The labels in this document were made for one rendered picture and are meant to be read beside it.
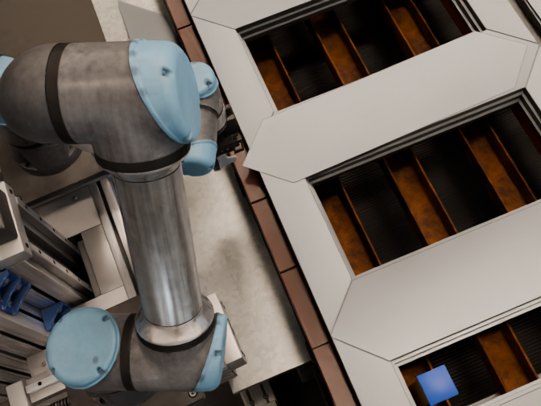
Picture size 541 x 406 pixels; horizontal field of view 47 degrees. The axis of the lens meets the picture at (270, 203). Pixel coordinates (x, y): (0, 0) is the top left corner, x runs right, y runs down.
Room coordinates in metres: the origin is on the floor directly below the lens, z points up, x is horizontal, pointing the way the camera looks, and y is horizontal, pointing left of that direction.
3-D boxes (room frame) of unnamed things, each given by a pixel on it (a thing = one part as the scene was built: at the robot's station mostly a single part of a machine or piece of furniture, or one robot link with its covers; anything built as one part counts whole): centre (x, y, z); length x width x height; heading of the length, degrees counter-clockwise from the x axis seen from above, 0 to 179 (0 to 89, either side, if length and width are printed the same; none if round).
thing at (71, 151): (0.69, 0.43, 1.09); 0.15 x 0.15 x 0.10
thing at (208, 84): (0.64, 0.09, 1.18); 0.09 x 0.08 x 0.11; 168
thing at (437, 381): (0.08, -0.24, 0.88); 0.06 x 0.06 x 0.02; 11
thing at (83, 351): (0.21, 0.31, 1.20); 0.13 x 0.12 x 0.14; 78
